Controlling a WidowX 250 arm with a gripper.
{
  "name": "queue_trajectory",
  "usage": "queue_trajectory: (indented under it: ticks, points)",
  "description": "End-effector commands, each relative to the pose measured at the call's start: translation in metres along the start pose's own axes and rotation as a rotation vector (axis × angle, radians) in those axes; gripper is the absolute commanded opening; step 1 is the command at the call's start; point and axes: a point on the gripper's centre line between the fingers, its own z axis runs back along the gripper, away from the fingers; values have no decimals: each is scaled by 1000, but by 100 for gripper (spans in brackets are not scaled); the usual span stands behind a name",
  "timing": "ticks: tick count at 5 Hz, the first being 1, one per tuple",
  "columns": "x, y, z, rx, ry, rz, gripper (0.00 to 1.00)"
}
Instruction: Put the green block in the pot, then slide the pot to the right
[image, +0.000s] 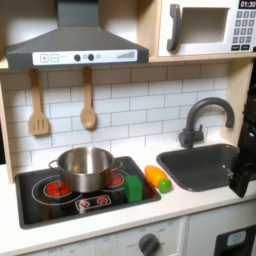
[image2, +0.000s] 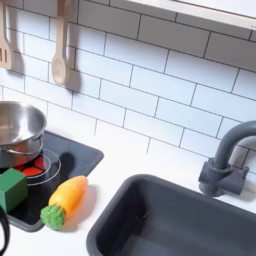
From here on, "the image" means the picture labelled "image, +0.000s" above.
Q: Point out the black toy stove top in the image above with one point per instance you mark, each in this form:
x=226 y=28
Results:
x=36 y=206

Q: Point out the grey oven knob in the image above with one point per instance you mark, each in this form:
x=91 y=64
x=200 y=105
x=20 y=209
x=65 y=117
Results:
x=148 y=245

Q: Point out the wooden spoon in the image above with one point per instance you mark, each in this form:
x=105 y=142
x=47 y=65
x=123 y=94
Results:
x=88 y=116

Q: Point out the dark grey sink basin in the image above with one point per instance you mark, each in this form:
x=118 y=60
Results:
x=200 y=166

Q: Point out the grey range hood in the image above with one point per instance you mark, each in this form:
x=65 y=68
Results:
x=76 y=43

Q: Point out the steel pot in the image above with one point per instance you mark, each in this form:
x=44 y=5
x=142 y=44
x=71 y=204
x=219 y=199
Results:
x=86 y=175

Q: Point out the slotted wooden spatula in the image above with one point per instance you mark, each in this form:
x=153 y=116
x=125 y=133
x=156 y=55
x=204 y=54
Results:
x=38 y=124

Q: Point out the orange toy vegetable green tip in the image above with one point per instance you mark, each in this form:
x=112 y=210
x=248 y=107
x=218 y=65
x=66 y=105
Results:
x=155 y=175

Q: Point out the white toy microwave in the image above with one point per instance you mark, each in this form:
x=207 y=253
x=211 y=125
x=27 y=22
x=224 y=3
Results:
x=203 y=46

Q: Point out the dark grey tap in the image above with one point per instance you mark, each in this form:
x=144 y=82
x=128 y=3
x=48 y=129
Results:
x=193 y=115

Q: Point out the wooden toy kitchen unit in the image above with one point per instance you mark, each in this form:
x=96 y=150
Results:
x=238 y=86

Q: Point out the green block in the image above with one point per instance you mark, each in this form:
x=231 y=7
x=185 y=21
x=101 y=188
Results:
x=133 y=189

